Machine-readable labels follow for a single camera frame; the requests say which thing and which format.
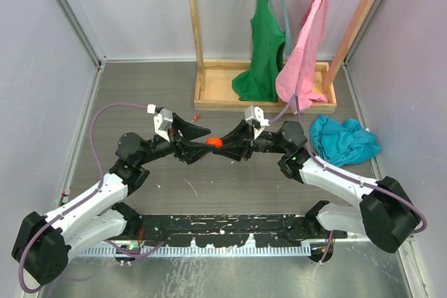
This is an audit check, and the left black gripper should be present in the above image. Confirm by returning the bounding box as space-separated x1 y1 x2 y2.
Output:
137 113 215 165

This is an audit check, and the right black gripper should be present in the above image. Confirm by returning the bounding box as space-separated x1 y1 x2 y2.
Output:
212 119 289 162

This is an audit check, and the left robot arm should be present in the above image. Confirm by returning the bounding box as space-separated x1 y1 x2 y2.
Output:
11 105 214 293

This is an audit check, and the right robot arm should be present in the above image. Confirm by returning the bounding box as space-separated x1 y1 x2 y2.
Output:
214 121 425 253

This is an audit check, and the green shirt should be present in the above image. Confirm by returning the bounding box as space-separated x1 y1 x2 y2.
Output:
232 0 286 102

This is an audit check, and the wooden clothes rack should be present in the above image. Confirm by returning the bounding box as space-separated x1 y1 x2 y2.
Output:
189 0 381 114

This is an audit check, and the pink shirt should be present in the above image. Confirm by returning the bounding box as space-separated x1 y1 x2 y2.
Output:
275 0 330 113

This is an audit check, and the teal cloth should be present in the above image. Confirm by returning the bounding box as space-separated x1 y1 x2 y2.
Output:
309 115 382 167

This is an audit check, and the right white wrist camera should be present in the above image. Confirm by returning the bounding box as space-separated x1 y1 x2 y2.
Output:
244 105 270 140

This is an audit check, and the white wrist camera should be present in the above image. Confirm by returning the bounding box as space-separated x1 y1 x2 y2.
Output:
244 105 270 140
153 108 173 142

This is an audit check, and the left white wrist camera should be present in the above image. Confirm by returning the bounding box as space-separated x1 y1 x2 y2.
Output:
153 108 173 142

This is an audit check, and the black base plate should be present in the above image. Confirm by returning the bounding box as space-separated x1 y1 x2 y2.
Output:
137 214 330 248

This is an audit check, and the white slotted cable duct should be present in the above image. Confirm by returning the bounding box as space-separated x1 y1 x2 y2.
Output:
79 241 312 258

